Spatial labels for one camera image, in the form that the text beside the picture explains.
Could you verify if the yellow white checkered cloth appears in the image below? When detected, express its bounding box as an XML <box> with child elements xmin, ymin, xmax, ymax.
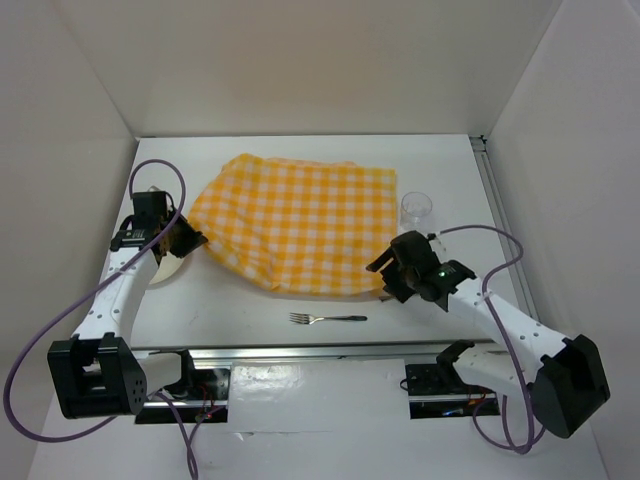
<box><xmin>188</xmin><ymin>153</ymin><xmax>397</xmax><ymax>297</ymax></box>

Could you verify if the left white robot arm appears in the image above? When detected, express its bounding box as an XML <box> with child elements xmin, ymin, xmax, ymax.
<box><xmin>47</xmin><ymin>188</ymin><xmax>207</xmax><ymax>419</ymax></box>

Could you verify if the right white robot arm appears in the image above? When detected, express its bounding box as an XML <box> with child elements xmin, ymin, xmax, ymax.
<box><xmin>367</xmin><ymin>231</ymin><xmax>611</xmax><ymax>445</ymax></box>

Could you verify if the cream round plate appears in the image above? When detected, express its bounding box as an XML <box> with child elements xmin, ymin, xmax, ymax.
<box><xmin>149</xmin><ymin>253</ymin><xmax>189</xmax><ymax>288</ymax></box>

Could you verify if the clear plastic cup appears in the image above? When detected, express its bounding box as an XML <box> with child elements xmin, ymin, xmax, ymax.
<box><xmin>399</xmin><ymin>191</ymin><xmax>433</xmax><ymax>233</ymax></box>

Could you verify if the silver fork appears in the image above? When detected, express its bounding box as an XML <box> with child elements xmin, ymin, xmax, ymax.
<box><xmin>289</xmin><ymin>312</ymin><xmax>368</xmax><ymax>325</ymax></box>

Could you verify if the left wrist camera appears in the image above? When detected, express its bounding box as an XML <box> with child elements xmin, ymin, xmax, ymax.
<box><xmin>147</xmin><ymin>185</ymin><xmax>166</xmax><ymax>197</ymax></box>

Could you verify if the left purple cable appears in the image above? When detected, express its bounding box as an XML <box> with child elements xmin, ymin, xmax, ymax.
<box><xmin>4</xmin><ymin>158</ymin><xmax>201</xmax><ymax>480</ymax></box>

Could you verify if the purple cable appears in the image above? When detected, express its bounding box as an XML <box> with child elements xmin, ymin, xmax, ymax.
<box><xmin>4</xmin><ymin>158</ymin><xmax>201</xmax><ymax>480</ymax></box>
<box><xmin>427</xmin><ymin>224</ymin><xmax>546</xmax><ymax>455</ymax></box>

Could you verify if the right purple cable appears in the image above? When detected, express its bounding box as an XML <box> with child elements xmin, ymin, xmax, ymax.
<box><xmin>427</xmin><ymin>224</ymin><xmax>546</xmax><ymax>455</ymax></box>

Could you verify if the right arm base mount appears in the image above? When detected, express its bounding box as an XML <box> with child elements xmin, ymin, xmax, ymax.
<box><xmin>399</xmin><ymin>364</ymin><xmax>499</xmax><ymax>419</ymax></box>

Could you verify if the right side aluminium rail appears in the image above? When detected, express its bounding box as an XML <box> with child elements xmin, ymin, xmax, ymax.
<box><xmin>469</xmin><ymin>136</ymin><xmax>539</xmax><ymax>321</ymax></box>

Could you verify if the aluminium rail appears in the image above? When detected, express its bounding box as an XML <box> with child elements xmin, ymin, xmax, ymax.
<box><xmin>133</xmin><ymin>340</ymin><xmax>454</xmax><ymax>368</ymax></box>
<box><xmin>469</xmin><ymin>136</ymin><xmax>539</xmax><ymax>321</ymax></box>

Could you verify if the front aluminium rail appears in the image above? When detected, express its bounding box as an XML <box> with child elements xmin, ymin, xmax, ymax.
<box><xmin>133</xmin><ymin>340</ymin><xmax>454</xmax><ymax>368</ymax></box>

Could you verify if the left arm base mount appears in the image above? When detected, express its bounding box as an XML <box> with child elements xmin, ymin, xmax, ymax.
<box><xmin>134</xmin><ymin>349</ymin><xmax>232</xmax><ymax>425</ymax></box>

